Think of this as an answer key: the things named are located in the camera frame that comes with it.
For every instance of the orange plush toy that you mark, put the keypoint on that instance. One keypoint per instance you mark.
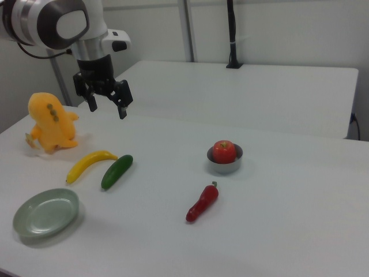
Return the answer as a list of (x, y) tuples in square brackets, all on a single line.
[(52, 124)]

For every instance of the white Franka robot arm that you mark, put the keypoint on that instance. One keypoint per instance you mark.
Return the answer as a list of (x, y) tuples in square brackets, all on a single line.
[(92, 17)]

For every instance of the small metal bowl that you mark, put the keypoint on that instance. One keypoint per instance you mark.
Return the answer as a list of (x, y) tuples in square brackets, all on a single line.
[(225, 168)]

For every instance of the black clamp-on pole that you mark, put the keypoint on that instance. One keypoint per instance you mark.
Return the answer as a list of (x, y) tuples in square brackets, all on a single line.
[(233, 34)]

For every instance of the green toy cucumber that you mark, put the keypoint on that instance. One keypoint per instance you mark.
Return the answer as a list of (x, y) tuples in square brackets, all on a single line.
[(115, 172)]

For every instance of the red toy chili pepper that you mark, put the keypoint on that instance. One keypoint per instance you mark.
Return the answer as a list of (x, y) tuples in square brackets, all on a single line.
[(203, 203)]

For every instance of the yellow toy banana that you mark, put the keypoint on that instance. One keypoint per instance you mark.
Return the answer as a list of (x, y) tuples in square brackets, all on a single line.
[(86, 164)]

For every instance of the pale green plastic plate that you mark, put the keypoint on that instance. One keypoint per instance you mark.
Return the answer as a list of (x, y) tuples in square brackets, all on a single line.
[(46, 215)]

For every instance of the grey partition frame post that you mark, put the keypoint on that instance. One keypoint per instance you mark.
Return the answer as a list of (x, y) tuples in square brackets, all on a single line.
[(62, 83), (190, 31)]

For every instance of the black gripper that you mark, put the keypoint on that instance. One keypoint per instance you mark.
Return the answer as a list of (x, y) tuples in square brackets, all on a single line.
[(95, 72)]

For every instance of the red toy apple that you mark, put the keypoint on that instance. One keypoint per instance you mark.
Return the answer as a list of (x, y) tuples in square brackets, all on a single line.
[(224, 152)]

